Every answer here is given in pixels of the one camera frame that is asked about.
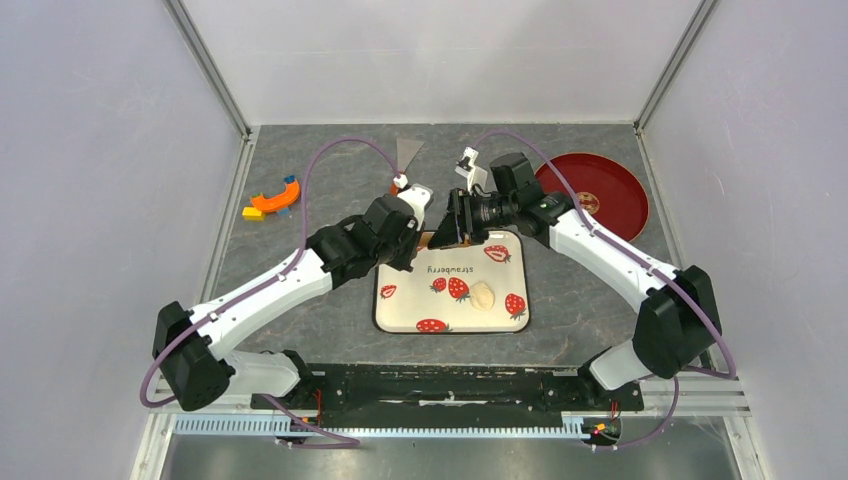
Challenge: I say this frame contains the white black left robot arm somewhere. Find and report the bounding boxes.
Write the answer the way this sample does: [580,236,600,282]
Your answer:
[145,184,432,412]

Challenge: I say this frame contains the beige dough piece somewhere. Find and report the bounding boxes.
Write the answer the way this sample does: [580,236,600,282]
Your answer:
[469,281,495,311]

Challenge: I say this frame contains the metal scraper with wooden handle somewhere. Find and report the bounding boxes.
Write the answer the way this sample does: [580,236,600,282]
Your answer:
[389,138,424,195]

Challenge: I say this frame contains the orange curved toy block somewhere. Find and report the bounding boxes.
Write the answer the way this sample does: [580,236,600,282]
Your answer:
[251,178,301,213]

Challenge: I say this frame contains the light blue slotted cable duct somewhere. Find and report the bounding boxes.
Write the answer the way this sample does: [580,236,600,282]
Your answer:
[173,414,588,440]

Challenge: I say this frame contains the white strawberry print tray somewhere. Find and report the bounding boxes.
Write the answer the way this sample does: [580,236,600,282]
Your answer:
[373,230,531,335]

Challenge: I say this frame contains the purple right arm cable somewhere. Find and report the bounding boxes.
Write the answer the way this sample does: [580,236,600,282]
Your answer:
[473,129,738,453]

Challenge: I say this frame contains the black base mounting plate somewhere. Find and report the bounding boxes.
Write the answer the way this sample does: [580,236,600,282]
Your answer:
[278,363,644,428]

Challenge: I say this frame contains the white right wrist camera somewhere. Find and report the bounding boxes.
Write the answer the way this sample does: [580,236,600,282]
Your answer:
[454,147,488,194]

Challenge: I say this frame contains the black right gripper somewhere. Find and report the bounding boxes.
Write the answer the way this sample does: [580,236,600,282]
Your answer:
[429,189,518,251]

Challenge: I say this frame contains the yellow toy block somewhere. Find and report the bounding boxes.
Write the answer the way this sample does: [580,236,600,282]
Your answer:
[241,207,266,222]

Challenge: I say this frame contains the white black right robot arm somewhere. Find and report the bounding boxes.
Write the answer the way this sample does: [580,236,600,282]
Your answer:
[428,148,721,408]

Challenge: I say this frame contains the dark red round plate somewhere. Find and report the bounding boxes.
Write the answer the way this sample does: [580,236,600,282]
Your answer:
[552,152,650,241]

